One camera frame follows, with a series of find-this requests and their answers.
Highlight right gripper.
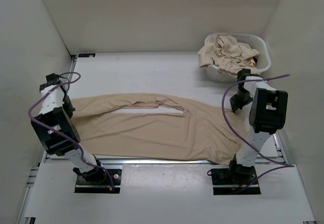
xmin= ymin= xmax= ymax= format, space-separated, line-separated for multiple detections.
xmin=230 ymin=88 xmax=254 ymax=113

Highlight beige trousers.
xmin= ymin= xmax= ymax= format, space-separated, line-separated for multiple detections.
xmin=72 ymin=93 xmax=247 ymax=165

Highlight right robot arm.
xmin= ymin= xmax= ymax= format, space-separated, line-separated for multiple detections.
xmin=227 ymin=69 xmax=288 ymax=184

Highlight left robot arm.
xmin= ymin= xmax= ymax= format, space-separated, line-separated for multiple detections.
xmin=28 ymin=73 xmax=108 ymax=184

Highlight white plastic laundry basket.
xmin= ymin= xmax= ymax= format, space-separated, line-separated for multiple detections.
xmin=205 ymin=32 xmax=271 ymax=83

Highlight beige clothes pile in basket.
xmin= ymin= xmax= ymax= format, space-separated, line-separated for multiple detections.
xmin=198 ymin=33 xmax=260 ymax=76

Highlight blue label sticker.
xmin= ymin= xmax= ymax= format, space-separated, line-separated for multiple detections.
xmin=78 ymin=53 xmax=96 ymax=58

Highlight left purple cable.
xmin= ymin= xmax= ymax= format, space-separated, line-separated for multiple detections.
xmin=28 ymin=72 xmax=114 ymax=187

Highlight purple cable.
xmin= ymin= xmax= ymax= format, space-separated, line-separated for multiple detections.
xmin=28 ymin=72 xmax=114 ymax=187
xmin=221 ymin=73 xmax=296 ymax=192

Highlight right aluminium rail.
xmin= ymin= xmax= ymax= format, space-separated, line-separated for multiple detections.
xmin=273 ymin=132 xmax=289 ymax=164

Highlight front aluminium rail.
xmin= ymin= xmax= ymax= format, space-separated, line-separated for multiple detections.
xmin=99 ymin=158 xmax=215 ymax=164

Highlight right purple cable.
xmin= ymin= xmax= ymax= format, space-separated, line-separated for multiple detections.
xmin=221 ymin=73 xmax=296 ymax=192

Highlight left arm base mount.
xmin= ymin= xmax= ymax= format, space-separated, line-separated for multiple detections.
xmin=74 ymin=168 xmax=122 ymax=194

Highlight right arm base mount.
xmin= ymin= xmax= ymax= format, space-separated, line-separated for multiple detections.
xmin=207 ymin=168 xmax=261 ymax=196

